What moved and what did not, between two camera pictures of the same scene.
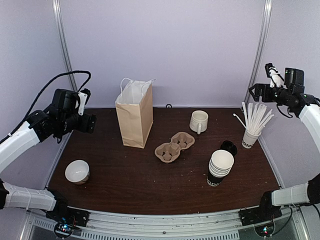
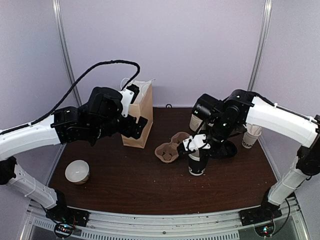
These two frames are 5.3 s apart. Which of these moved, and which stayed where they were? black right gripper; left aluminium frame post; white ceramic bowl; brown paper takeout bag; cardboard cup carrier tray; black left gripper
Moved: black left gripper; black right gripper
Stayed: white ceramic bowl; brown paper takeout bag; left aluminium frame post; cardboard cup carrier tray
